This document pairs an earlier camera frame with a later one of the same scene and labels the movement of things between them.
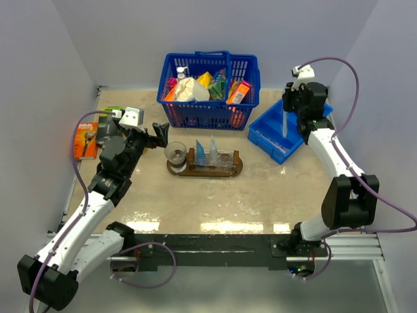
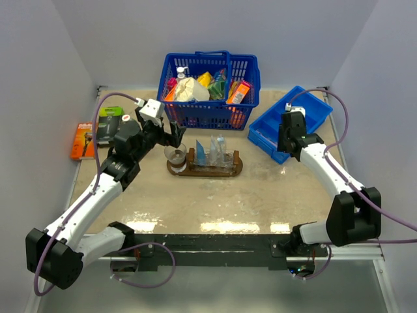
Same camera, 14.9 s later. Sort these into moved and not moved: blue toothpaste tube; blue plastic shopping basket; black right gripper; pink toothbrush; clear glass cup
Moved: black right gripper
Not moved: blue toothpaste tube; pink toothbrush; clear glass cup; blue plastic shopping basket
